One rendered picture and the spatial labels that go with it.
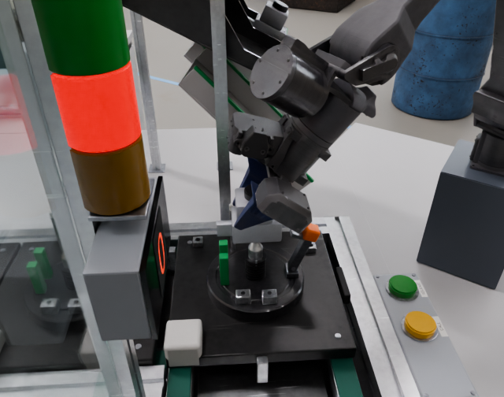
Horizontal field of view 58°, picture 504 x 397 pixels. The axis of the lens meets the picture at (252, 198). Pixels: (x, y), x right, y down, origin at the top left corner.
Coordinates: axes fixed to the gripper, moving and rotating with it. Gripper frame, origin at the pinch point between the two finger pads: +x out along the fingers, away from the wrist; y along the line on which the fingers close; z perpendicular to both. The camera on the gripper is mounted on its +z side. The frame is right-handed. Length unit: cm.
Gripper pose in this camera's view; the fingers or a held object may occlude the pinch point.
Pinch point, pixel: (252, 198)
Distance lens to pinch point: 58.0
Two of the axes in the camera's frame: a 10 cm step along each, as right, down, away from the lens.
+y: 0.7, 5.7, -8.2
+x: -6.0, 6.8, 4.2
